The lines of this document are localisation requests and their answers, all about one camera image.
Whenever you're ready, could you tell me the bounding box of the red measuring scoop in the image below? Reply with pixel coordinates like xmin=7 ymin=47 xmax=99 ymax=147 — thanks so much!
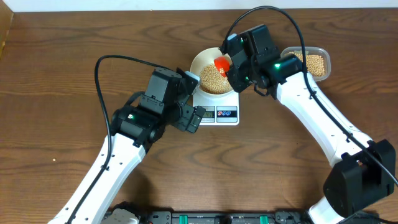
xmin=213 ymin=56 xmax=230 ymax=77

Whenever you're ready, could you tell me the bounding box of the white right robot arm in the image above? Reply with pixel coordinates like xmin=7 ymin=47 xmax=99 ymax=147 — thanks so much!
xmin=220 ymin=25 xmax=397 ymax=223

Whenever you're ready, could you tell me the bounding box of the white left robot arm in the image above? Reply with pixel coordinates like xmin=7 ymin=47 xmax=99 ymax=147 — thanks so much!
xmin=51 ymin=88 xmax=205 ymax=224

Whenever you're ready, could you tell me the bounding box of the cream bowl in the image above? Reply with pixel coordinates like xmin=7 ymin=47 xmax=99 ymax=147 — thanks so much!
xmin=190 ymin=47 xmax=233 ymax=95

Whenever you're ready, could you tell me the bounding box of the white digital kitchen scale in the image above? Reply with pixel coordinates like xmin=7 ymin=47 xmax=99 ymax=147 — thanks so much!
xmin=193 ymin=88 xmax=240 ymax=126

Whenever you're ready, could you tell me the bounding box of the clear plastic bean container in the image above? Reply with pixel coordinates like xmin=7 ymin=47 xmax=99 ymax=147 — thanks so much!
xmin=280 ymin=47 xmax=331 ymax=82

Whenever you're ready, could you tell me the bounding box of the cardboard box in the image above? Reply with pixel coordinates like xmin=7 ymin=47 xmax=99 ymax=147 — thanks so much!
xmin=0 ymin=0 xmax=14 ymax=55

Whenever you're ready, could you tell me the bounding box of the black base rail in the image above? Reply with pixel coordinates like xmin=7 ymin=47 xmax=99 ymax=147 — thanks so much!
xmin=101 ymin=202 xmax=312 ymax=224

